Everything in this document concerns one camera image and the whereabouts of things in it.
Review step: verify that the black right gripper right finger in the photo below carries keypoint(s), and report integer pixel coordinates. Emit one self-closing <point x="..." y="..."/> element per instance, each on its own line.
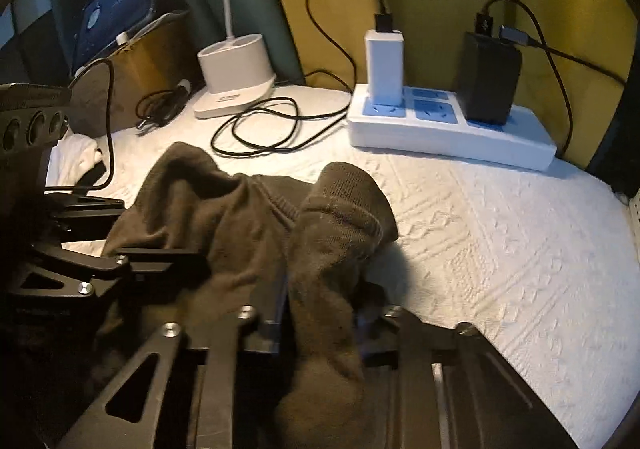
<point x="432" y="387"/>

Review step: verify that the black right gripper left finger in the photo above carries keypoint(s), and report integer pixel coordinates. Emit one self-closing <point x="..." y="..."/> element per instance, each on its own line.
<point x="214" y="386"/>

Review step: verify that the brown knit garment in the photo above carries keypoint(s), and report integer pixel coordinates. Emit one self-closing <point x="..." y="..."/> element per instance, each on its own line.
<point x="320" y="236"/>

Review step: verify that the cardboard box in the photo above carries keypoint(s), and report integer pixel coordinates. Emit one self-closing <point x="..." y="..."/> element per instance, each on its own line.
<point x="156" y="61"/>

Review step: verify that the tablet with dark screen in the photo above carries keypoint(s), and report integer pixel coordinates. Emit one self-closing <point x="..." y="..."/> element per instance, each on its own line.
<point x="103" y="21"/>

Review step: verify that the white power strip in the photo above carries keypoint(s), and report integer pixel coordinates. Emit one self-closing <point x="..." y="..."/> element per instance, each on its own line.
<point x="431" y="122"/>

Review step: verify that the white desk lamp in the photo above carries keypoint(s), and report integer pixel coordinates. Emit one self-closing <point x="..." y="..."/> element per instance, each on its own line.
<point x="237" y="72"/>

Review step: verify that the black charger adapter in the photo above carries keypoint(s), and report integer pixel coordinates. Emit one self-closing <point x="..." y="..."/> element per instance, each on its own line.
<point x="487" y="78"/>

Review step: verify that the white charger adapter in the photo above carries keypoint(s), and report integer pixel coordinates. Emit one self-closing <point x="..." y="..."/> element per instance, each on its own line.
<point x="385" y="66"/>

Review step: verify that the yellow curtain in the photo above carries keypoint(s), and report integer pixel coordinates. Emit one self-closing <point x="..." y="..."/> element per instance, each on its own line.
<point x="575" y="98"/>

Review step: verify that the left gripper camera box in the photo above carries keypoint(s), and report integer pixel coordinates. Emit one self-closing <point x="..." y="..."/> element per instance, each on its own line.
<point x="32" y="118"/>

